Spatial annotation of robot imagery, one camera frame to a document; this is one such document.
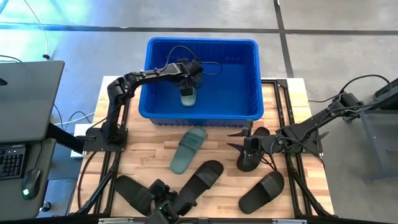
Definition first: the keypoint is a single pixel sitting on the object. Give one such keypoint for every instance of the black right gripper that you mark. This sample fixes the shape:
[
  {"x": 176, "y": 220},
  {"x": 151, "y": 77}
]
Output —
[{"x": 265, "y": 144}]

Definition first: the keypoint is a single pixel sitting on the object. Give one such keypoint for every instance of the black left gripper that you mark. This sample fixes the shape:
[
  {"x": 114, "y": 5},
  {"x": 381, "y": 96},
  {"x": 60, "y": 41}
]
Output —
[{"x": 186, "y": 80}]

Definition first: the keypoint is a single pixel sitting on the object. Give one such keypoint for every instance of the green rubber slide sandal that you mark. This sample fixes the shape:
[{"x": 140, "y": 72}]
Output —
[
  {"x": 188, "y": 101},
  {"x": 183, "y": 155}
]

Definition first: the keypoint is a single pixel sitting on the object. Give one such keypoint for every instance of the black rubber slide sandal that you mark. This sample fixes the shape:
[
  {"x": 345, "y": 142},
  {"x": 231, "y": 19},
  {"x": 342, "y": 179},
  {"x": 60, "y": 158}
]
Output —
[
  {"x": 202, "y": 180},
  {"x": 245, "y": 166},
  {"x": 261, "y": 193},
  {"x": 133, "y": 193}
]

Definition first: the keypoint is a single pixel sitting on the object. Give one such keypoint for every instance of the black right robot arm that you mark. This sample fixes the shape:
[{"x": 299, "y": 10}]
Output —
[{"x": 298, "y": 130}]

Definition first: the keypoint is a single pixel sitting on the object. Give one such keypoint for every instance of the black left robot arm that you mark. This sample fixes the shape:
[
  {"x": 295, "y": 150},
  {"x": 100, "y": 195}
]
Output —
[{"x": 149, "y": 76}]

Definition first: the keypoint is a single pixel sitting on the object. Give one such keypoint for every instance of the blue plastic bin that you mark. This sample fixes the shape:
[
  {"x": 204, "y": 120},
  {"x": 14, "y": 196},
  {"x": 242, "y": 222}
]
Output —
[{"x": 236, "y": 93}]

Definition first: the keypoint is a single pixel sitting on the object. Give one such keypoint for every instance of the white power box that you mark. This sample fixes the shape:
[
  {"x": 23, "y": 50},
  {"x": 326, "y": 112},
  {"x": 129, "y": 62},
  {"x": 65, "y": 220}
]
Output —
[{"x": 79, "y": 130}]

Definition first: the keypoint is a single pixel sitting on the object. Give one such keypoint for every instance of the grey metal cart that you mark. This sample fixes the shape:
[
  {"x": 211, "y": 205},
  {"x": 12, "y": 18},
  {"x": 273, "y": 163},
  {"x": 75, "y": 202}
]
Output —
[{"x": 382, "y": 130}]

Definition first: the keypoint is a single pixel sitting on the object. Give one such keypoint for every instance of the black computer mouse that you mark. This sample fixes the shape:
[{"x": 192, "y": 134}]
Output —
[{"x": 31, "y": 183}]

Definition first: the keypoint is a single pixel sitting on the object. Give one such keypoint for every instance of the black desk caster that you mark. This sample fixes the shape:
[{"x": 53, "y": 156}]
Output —
[{"x": 46, "y": 206}]

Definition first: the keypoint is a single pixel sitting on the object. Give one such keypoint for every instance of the black keyboard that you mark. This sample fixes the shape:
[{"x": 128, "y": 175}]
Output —
[{"x": 11, "y": 161}]

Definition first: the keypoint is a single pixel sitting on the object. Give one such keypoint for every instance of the grey desk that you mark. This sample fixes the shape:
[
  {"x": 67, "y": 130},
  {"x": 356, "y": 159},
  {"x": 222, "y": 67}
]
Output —
[{"x": 15, "y": 205}]

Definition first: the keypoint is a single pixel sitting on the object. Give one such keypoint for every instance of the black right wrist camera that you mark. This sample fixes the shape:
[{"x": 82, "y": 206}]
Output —
[{"x": 252, "y": 143}]

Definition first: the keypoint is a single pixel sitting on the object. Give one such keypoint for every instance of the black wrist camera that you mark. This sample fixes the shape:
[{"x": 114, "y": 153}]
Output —
[
  {"x": 195, "y": 67},
  {"x": 252, "y": 143}
]

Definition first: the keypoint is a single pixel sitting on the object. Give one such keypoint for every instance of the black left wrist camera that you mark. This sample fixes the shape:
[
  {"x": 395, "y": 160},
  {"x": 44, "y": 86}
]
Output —
[{"x": 195, "y": 67}]

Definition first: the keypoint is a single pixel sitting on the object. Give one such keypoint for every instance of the black aluminium extrusion frame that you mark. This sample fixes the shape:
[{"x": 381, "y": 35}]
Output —
[{"x": 284, "y": 105}]

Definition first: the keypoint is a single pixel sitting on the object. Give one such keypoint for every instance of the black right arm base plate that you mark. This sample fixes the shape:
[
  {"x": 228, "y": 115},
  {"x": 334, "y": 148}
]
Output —
[{"x": 314, "y": 146}]

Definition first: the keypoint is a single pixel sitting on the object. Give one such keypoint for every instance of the silver frame bracket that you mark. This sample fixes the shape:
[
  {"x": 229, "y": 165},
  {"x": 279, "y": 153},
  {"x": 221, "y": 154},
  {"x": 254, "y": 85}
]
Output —
[
  {"x": 289, "y": 221},
  {"x": 115, "y": 221}
]

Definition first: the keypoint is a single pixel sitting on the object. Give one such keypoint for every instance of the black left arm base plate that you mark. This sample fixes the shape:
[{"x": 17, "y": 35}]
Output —
[{"x": 93, "y": 143}]

